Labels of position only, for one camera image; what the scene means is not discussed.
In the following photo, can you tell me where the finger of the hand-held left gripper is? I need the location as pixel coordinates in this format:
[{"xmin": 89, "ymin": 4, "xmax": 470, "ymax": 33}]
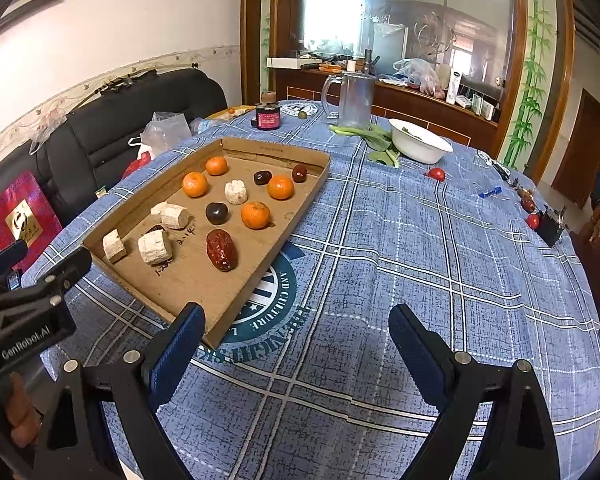
[
  {"xmin": 0, "ymin": 240, "xmax": 29, "ymax": 301},
  {"xmin": 0, "ymin": 247, "xmax": 93, "ymax": 336}
]

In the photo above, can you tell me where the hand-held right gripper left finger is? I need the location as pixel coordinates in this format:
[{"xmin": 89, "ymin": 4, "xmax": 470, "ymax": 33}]
[{"xmin": 30, "ymin": 302, "xmax": 207, "ymax": 480}]

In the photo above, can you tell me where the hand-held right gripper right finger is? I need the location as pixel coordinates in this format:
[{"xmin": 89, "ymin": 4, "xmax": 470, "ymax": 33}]
[{"xmin": 388, "ymin": 303, "xmax": 561, "ymax": 480}]

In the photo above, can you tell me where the brown cardboard tray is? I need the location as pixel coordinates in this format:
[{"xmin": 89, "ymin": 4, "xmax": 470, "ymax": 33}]
[{"xmin": 82, "ymin": 136, "xmax": 332, "ymax": 350}]

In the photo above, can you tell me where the large red jujube date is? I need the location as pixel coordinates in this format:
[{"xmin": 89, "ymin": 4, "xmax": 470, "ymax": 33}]
[{"xmin": 205, "ymin": 228, "xmax": 238, "ymax": 272}]

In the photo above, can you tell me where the dark round plum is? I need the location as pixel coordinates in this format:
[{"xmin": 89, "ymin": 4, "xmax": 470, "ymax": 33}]
[{"xmin": 205, "ymin": 201, "xmax": 229, "ymax": 225}]

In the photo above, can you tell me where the person's left hand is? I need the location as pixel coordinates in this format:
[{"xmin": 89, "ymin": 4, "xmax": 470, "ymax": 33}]
[{"xmin": 5, "ymin": 374, "xmax": 43, "ymax": 448}]

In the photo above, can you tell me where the red gift bag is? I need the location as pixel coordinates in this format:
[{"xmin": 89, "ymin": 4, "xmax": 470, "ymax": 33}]
[{"xmin": 0, "ymin": 170, "xmax": 63, "ymax": 261}]

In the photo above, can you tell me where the blue plaid tablecloth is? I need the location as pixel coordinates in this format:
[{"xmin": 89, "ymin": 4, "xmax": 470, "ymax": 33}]
[{"xmin": 22, "ymin": 100, "xmax": 600, "ymax": 480}]

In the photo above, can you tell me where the crumpled clear plastic wrap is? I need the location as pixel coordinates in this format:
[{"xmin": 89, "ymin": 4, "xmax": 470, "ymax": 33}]
[{"xmin": 27, "ymin": 107, "xmax": 68, "ymax": 156}]

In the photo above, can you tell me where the black leather sofa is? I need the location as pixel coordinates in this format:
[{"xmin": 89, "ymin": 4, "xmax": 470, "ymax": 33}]
[{"xmin": 0, "ymin": 67, "xmax": 229, "ymax": 281}]

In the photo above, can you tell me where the small black box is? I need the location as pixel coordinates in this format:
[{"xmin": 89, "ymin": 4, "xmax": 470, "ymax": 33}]
[{"xmin": 536, "ymin": 205, "xmax": 568, "ymax": 248}]

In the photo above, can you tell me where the clear plastic bag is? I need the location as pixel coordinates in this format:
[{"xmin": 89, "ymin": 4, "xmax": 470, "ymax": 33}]
[{"xmin": 137, "ymin": 111, "xmax": 193, "ymax": 158}]

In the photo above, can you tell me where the white bowl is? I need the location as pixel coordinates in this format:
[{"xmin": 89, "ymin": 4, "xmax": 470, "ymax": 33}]
[{"xmin": 388, "ymin": 118, "xmax": 454, "ymax": 164}]

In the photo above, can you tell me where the green leafy vegetable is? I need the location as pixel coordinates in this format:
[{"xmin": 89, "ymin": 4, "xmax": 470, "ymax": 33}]
[{"xmin": 328, "ymin": 124, "xmax": 401, "ymax": 168}]

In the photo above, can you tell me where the black and gold stick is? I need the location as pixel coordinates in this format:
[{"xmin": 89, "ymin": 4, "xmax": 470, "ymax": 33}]
[{"xmin": 82, "ymin": 62, "xmax": 201, "ymax": 106}]

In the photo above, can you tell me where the wooden sideboard counter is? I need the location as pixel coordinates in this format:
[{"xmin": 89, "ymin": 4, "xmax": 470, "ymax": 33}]
[{"xmin": 272, "ymin": 67, "xmax": 501, "ymax": 158}]

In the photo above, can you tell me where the dark jar pink label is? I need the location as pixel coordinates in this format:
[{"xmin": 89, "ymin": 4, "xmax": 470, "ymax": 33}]
[{"xmin": 252, "ymin": 102, "xmax": 282, "ymax": 130}]

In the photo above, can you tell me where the brown wooden door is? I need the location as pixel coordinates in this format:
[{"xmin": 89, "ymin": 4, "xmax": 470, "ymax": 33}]
[{"xmin": 551, "ymin": 88, "xmax": 600, "ymax": 209}]

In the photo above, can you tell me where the clear glass mug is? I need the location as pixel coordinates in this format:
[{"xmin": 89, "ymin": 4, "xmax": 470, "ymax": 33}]
[{"xmin": 321, "ymin": 71, "xmax": 377, "ymax": 129}]

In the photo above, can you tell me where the white lotion tube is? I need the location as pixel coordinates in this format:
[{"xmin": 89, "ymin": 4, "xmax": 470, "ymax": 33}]
[{"xmin": 446, "ymin": 67, "xmax": 462, "ymax": 106}]

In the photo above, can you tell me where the plastic bag with red contents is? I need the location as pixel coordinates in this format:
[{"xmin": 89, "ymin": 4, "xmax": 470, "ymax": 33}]
[{"xmin": 392, "ymin": 57, "xmax": 446, "ymax": 98}]

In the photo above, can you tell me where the green bamboo wall painting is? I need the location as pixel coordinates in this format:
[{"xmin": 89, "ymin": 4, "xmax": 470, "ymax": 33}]
[{"xmin": 500, "ymin": 10, "xmax": 556, "ymax": 171}]

